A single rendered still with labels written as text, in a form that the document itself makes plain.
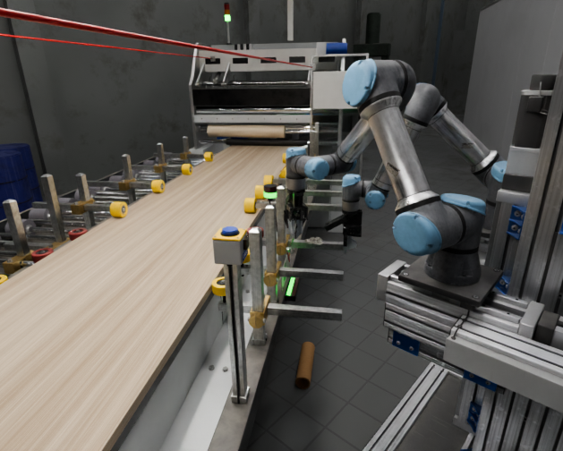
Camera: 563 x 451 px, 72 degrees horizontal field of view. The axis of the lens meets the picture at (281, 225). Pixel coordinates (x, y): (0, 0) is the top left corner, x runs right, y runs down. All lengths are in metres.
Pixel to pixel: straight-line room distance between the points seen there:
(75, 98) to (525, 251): 6.15
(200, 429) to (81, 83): 5.89
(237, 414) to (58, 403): 0.45
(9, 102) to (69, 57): 1.02
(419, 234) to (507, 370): 0.37
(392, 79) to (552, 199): 0.53
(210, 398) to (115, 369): 0.38
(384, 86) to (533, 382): 0.78
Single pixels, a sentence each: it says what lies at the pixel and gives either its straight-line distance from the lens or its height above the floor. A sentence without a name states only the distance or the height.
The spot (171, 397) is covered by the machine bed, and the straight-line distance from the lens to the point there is 1.29.
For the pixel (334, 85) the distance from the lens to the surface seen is 3.88.
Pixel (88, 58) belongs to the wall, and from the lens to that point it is 6.75.
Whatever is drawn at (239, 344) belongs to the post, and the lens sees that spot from 1.10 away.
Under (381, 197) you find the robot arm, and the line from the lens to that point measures 1.53.
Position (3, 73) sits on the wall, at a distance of 6.38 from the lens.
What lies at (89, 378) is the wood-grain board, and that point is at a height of 0.90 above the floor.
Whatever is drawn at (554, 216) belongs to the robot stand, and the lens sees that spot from 1.25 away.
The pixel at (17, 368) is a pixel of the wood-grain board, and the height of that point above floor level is 0.90.
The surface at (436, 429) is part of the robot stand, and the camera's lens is 1.92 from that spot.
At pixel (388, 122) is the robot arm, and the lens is 1.07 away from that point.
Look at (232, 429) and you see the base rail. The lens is 1.18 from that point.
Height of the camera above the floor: 1.58
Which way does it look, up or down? 21 degrees down
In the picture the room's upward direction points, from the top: 1 degrees counter-clockwise
